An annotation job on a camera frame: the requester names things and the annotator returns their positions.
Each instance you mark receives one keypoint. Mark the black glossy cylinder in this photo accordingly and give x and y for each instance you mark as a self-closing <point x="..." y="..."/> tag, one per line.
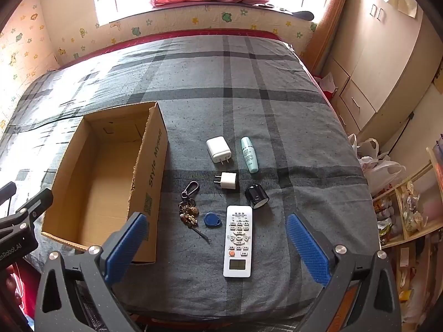
<point x="256" y="193"/>

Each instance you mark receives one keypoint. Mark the brown cardboard box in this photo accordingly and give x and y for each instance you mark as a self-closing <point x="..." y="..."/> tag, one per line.
<point x="103" y="179"/>

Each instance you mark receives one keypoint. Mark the beige wooden wardrobe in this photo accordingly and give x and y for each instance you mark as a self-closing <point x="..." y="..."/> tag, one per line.
<point x="380" y="58"/>

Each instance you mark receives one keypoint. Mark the teal cosmetic bottle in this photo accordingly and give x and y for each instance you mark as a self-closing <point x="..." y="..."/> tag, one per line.
<point x="250" y="154"/>

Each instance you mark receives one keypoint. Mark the small white charger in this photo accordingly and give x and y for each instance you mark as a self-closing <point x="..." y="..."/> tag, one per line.
<point x="227" y="179"/>

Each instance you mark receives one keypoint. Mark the small dark object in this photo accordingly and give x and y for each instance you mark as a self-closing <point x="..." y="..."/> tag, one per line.
<point x="304" y="15"/>

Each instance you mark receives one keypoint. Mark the large white charger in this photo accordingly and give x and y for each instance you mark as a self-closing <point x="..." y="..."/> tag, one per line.
<point x="218" y="148"/>

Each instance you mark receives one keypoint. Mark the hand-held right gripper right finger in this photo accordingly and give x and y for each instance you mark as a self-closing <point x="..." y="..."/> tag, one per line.
<point x="308" y="249"/>

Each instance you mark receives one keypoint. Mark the white remote control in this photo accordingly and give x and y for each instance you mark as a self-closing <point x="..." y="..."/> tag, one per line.
<point x="238" y="242"/>

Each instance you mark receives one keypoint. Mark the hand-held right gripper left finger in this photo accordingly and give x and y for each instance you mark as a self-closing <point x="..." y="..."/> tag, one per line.
<point x="126" y="245"/>

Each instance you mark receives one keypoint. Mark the grey plaid bed sheet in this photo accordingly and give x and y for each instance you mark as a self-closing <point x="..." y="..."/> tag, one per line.
<point x="277" y="110"/>

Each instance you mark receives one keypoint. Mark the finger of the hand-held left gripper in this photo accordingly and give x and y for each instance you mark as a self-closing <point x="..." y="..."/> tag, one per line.
<point x="7" y="192"/>
<point x="36" y="205"/>

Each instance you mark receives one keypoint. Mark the blue key fob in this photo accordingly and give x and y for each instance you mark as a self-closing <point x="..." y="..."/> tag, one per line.
<point x="211" y="220"/>

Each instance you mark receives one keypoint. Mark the wooden shelf with goods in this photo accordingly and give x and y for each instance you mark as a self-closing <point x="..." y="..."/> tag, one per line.
<point x="412" y="207"/>

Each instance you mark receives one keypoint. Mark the white plastic bag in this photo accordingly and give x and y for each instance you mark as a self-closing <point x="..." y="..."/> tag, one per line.
<point x="380" y="171"/>

